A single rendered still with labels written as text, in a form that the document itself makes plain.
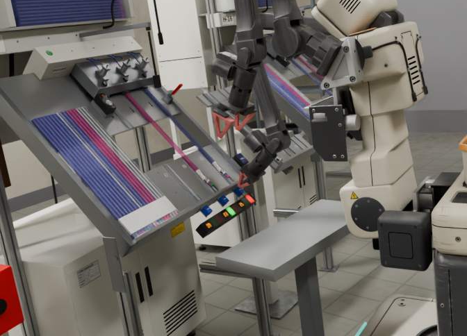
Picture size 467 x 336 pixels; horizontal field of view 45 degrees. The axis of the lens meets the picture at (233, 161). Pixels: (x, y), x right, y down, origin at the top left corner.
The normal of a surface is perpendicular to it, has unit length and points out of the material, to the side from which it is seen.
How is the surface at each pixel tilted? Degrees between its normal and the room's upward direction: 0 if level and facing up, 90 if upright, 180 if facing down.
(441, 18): 90
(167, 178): 47
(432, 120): 90
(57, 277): 90
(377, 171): 90
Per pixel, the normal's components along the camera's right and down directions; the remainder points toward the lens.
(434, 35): -0.67, 0.26
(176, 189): 0.53, -0.65
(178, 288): 0.85, 0.00
